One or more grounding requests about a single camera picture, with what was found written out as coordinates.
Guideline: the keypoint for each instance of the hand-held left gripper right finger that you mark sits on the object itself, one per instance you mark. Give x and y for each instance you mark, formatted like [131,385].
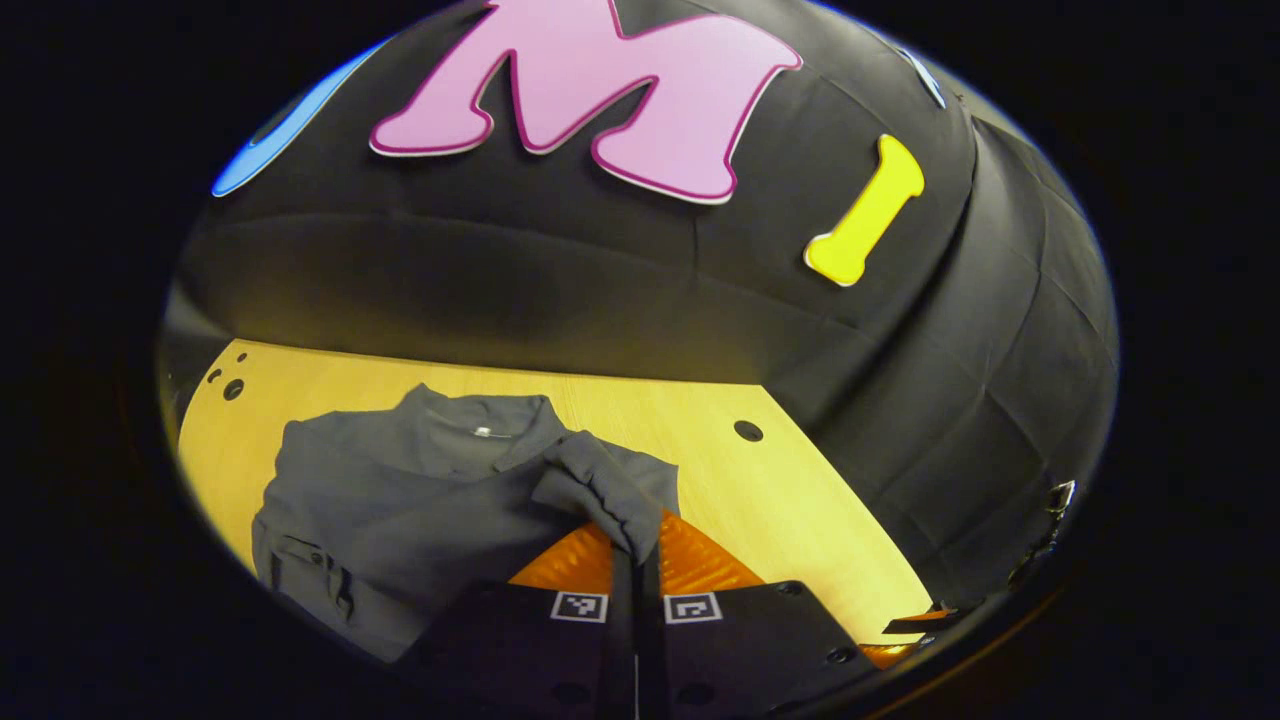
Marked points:
[750,650]

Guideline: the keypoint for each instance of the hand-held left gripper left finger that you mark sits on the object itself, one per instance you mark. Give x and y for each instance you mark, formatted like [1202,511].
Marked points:
[500,650]

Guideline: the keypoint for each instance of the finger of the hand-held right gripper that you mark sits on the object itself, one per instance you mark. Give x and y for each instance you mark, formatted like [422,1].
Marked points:
[920,620]

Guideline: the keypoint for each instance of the grey collared shirt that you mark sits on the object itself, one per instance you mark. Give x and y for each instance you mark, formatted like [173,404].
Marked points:
[400,500]

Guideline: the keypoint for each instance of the black backdrop cloth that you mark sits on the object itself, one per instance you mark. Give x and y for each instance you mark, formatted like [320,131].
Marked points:
[600,270]

